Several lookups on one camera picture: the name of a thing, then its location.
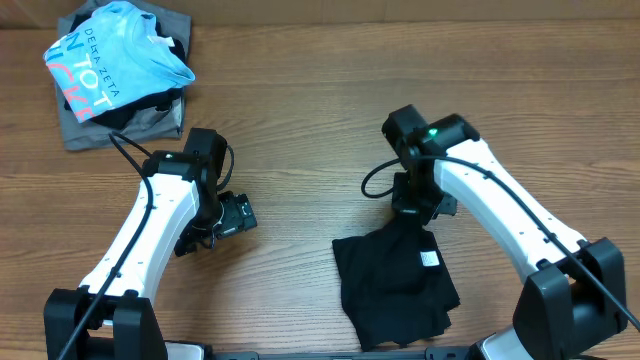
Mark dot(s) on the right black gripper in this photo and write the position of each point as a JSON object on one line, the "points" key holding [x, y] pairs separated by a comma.
{"points": [[406, 206]]}

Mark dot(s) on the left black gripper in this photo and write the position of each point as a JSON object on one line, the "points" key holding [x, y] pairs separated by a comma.
{"points": [[239, 213]]}

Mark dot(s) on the black t-shirt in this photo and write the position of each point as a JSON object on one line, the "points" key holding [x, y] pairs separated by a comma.
{"points": [[395, 286]]}

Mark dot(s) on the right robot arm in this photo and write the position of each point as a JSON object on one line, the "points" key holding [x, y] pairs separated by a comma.
{"points": [[574, 292]]}

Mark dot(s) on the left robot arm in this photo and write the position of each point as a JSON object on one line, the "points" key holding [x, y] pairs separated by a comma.
{"points": [[182, 204]]}

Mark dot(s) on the folded grey t-shirt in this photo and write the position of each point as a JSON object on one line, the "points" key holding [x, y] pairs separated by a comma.
{"points": [[147, 124]]}

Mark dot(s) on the light blue printed t-shirt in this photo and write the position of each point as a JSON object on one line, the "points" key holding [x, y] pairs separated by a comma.
{"points": [[114, 58]]}

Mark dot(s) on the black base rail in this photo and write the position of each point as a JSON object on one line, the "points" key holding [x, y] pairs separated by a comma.
{"points": [[340, 356]]}

